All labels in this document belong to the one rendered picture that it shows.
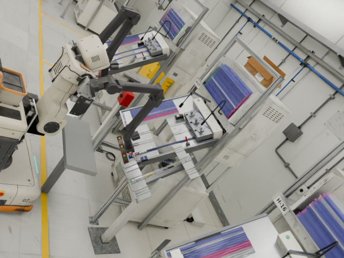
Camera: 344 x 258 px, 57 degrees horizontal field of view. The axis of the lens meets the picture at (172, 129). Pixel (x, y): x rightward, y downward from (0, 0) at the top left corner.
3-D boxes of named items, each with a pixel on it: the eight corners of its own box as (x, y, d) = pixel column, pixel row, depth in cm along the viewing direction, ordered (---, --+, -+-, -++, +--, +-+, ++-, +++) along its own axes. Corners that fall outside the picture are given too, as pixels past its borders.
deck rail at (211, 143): (136, 168, 255) (135, 163, 251) (136, 166, 256) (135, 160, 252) (218, 144, 268) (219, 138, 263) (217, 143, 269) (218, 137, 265)
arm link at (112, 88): (163, 81, 224) (169, 90, 218) (155, 95, 232) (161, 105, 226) (104, 73, 198) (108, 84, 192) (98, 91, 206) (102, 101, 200)
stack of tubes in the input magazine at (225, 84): (227, 118, 256) (250, 93, 246) (203, 84, 292) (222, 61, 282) (236, 123, 263) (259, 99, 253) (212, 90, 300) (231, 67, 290)
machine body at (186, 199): (120, 223, 296) (158, 179, 273) (107, 169, 346) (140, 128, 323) (171, 232, 335) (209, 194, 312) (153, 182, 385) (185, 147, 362)
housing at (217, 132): (213, 145, 269) (213, 132, 259) (193, 110, 304) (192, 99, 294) (222, 142, 270) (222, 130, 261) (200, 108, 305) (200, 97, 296)
